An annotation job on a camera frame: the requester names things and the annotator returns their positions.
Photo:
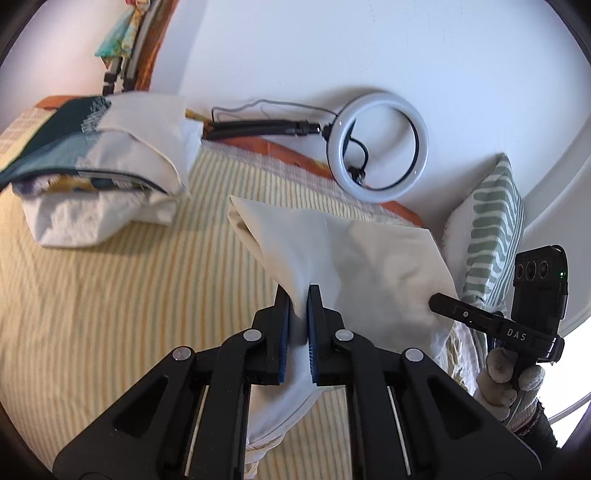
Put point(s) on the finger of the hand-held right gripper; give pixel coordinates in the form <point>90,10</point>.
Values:
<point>461,314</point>

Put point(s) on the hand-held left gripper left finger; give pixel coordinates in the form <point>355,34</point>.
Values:
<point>284,341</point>

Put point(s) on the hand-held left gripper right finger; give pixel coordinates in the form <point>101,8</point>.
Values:
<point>314,341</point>

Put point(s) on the white tank top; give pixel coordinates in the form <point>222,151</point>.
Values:
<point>369,267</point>

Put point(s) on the person's right forearm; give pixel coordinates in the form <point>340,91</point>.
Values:
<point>538,427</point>

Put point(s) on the person's right hand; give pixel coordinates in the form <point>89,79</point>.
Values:
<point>501,392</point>

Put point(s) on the green patterned pillow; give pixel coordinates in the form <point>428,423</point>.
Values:
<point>494,230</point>

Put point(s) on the yellow striped bed sheet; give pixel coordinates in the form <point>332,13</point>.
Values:
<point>115,314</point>

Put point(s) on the white folded garment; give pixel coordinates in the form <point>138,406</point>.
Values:
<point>83,221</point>

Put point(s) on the cream folded garment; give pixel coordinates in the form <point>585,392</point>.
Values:
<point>147,129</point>

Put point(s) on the yellow blue printed garment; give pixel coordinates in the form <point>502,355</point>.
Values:
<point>60,183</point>

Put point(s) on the teal printed garment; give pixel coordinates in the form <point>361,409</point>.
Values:
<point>51,143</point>

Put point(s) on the orange wooden board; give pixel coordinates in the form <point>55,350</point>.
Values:
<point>154,50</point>

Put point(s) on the grey folded tripod stand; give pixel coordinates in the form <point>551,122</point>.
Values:
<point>134,50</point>

